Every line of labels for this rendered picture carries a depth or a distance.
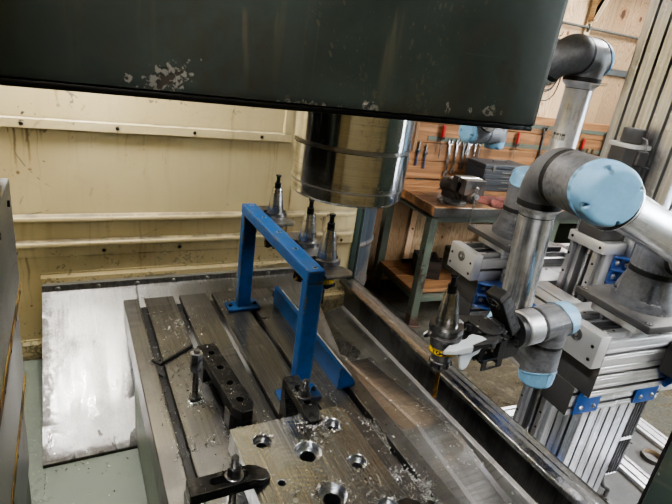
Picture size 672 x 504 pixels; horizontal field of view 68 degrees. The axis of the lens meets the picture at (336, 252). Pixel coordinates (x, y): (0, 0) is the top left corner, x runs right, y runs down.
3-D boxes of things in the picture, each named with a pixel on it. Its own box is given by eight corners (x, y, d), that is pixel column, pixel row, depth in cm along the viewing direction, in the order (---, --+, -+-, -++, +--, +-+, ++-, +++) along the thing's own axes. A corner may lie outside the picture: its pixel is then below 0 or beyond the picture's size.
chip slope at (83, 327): (299, 323, 203) (306, 265, 193) (391, 442, 146) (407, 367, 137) (47, 356, 162) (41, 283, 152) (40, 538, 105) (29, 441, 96)
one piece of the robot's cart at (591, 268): (516, 448, 189) (588, 237, 158) (542, 475, 177) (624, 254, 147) (497, 452, 185) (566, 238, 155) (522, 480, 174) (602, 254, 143)
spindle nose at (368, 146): (270, 177, 73) (278, 92, 69) (361, 178, 81) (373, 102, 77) (322, 212, 60) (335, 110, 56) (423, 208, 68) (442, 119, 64)
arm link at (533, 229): (514, 137, 107) (473, 333, 126) (545, 147, 98) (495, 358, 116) (560, 139, 110) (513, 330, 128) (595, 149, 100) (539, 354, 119)
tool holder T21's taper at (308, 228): (294, 237, 120) (297, 210, 118) (309, 235, 123) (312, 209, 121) (304, 243, 117) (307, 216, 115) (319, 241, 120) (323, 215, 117)
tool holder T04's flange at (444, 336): (420, 330, 93) (422, 319, 92) (445, 323, 96) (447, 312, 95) (443, 348, 88) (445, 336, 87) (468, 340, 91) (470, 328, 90)
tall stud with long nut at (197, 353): (199, 394, 112) (201, 345, 107) (202, 402, 110) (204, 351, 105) (187, 396, 111) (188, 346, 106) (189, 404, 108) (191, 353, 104)
